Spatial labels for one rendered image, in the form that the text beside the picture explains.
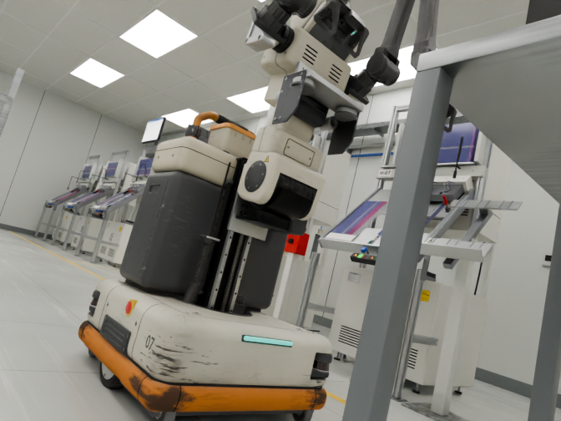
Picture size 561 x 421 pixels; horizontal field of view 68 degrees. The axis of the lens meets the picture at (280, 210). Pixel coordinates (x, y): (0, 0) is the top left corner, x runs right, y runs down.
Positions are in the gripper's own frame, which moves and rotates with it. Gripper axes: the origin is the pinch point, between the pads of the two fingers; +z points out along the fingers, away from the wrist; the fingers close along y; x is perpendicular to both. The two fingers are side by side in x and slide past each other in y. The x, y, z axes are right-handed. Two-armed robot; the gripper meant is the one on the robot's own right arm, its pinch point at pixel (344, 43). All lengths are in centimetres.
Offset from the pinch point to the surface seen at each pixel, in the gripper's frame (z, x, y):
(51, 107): -553, 770, 73
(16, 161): -432, 827, 50
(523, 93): 36.9, -28.5, -1.5
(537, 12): 29.4, -34.1, -6.2
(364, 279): -8, 111, 162
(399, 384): 59, 81, 134
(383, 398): 75, -3, -9
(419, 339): 38, 73, 146
